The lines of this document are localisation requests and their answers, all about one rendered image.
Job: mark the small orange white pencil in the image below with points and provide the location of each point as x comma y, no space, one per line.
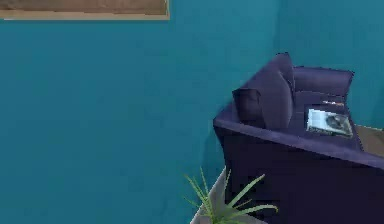
333,103

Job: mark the pale grey newspaper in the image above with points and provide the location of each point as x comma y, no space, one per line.
328,122

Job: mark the dark purple sofa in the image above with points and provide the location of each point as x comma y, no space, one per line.
300,173

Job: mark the green spiky houseplant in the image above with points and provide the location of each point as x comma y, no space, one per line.
220,206

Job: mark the dark purple square cushion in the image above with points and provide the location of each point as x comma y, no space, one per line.
248,106

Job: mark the tan framed wall picture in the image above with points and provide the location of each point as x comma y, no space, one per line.
83,8

